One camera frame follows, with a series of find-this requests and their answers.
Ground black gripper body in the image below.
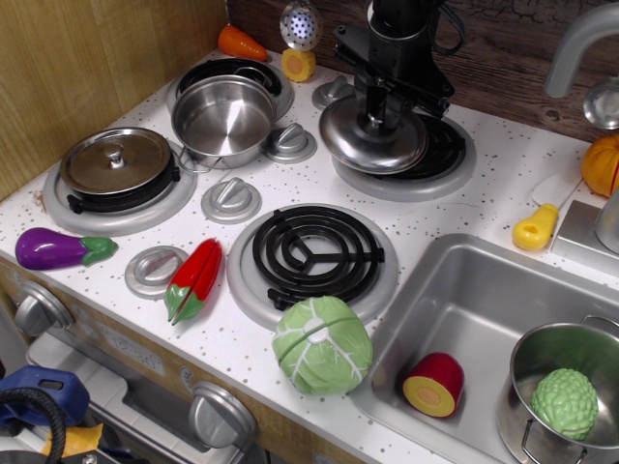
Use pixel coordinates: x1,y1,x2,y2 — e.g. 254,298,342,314
334,25,455,118

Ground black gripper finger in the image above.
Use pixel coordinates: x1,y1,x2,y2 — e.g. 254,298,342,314
365,84,387,124
384,94,409,130

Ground small steel pot lid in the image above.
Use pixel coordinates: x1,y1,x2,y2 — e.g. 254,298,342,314
319,96,428,175

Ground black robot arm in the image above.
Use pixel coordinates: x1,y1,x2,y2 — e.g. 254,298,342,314
334,1,465,131

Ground silver stove knob back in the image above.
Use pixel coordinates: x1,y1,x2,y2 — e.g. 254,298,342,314
311,75,355,111

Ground silver stove knob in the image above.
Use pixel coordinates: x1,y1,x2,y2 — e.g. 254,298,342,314
125,246,189,301
200,177,262,224
265,123,317,164
311,75,355,111

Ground silver stove knob upper centre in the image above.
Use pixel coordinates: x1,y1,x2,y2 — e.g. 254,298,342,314
265,123,317,164

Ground large steel lid with knob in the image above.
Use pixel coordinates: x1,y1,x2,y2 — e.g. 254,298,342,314
60,127,173,195

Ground silver stove knob front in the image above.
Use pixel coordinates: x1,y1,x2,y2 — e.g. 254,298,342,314
125,246,189,301

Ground back right black burner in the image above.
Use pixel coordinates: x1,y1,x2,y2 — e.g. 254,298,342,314
375,115,466,181

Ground black burner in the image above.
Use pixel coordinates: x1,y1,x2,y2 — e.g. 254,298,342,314
251,206,386,311
375,115,466,181
67,157,180,214
176,58,282,97

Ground yellow toy corn piece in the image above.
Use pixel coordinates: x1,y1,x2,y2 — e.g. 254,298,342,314
281,48,316,82

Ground back left black burner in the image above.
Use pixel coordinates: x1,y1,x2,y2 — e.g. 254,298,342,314
176,58,282,97

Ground steel slotted spoon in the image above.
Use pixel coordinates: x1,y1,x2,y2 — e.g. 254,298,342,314
280,1,323,51

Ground empty steel pot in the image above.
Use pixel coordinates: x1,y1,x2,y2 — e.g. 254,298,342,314
171,75,277,172

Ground orange toy carrot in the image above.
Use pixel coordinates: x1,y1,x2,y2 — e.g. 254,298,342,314
218,25,268,62

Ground front right black burner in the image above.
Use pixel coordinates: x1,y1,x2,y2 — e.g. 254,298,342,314
251,206,386,311

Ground steel ladle bowl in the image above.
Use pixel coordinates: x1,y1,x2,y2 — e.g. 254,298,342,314
582,76,618,131

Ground grey faucet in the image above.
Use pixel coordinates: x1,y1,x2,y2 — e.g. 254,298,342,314
545,2,618,98

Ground silver sink basin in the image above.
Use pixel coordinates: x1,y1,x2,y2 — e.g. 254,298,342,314
352,234,618,463

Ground orange toy pumpkin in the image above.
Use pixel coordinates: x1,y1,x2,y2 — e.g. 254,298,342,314
580,134,618,197

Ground green toy cabbage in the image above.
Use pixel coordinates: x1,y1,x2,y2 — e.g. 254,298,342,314
272,296,373,395

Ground red toy chili pepper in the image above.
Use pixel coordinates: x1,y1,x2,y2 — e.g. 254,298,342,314
163,238,223,325

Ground red yellow toy fruit half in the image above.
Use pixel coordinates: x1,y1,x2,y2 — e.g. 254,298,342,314
402,352,465,418

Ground front left black burner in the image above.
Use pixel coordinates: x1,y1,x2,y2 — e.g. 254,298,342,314
67,157,180,214

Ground light green toy artichoke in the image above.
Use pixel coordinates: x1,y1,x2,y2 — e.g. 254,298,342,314
530,368,599,441

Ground steel pot in sink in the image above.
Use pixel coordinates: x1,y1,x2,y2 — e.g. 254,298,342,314
496,315,618,463

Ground silver oven knob right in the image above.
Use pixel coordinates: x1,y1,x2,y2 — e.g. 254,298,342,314
189,381,257,450

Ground silver oven knob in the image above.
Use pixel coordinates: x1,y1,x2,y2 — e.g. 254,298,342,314
189,381,257,450
15,280,74,337

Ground purple toy eggplant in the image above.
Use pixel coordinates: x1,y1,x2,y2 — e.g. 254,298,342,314
15,227,118,271

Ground silver oven knob left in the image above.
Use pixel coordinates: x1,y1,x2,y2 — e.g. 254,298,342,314
15,280,74,337

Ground yellow handled toy knife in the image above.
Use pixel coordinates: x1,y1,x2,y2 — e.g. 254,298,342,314
512,171,583,250

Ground grey oven door handle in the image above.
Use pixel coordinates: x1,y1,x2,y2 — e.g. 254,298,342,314
26,333,252,463

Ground blue clamp handle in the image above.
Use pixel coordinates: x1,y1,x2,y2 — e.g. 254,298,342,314
1,365,90,427

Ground black braided cable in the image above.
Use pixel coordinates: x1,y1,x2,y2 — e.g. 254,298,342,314
0,386,67,458

